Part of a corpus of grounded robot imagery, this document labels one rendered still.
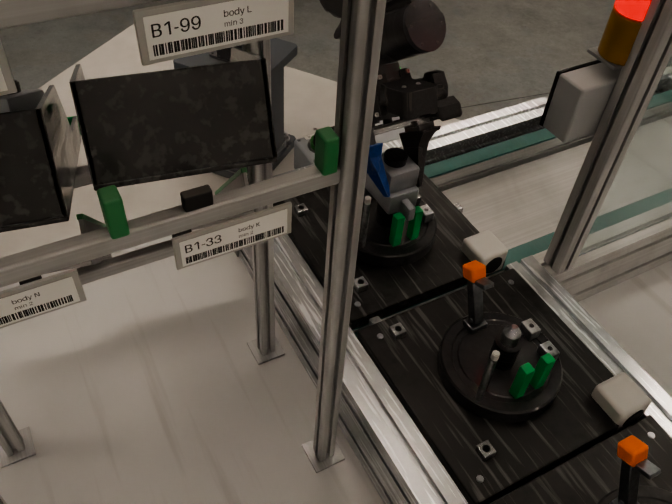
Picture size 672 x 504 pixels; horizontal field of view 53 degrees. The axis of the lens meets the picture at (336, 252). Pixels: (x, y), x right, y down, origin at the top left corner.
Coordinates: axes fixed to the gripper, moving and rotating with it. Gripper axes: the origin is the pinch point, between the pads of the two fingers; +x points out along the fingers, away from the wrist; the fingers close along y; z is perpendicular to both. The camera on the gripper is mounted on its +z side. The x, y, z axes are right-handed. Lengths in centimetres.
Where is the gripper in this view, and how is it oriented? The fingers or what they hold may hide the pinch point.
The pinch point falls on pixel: (397, 165)
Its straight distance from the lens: 85.5
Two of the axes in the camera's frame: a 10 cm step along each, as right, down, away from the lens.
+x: 2.4, 9.5, 2.2
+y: 8.8, -3.1, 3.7
